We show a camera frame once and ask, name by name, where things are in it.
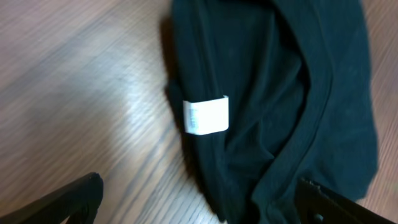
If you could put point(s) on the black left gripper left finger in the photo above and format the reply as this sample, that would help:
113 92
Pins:
76 202

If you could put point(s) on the black t-shirt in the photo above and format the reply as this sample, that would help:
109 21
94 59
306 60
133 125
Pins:
297 78

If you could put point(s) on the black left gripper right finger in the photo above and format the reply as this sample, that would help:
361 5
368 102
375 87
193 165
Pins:
317 204

